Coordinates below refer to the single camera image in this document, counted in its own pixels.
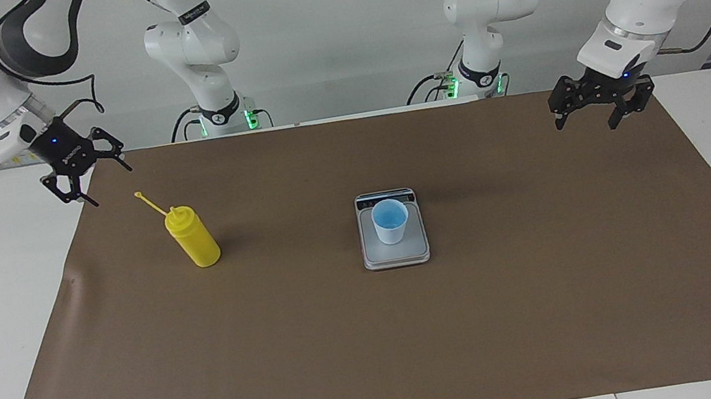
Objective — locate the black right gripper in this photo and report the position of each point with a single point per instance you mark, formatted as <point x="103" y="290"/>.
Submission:
<point x="64" y="151"/>

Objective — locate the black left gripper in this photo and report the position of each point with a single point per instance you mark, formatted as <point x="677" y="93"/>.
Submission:
<point x="616" y="90"/>

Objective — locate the yellow squeeze bottle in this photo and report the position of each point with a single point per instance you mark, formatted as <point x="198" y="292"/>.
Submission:
<point x="195" y="243"/>

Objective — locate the light blue plastic cup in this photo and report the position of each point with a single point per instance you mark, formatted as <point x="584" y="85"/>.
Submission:
<point x="392" y="229"/>

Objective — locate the silver digital kitchen scale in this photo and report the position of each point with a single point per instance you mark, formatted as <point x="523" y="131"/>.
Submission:
<point x="396" y="256"/>

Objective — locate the brown paper mat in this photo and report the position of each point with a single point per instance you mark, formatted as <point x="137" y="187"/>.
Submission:
<point x="379" y="346"/>

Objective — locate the white wall outlet box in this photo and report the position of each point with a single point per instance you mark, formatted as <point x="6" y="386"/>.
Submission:
<point x="7" y="162"/>

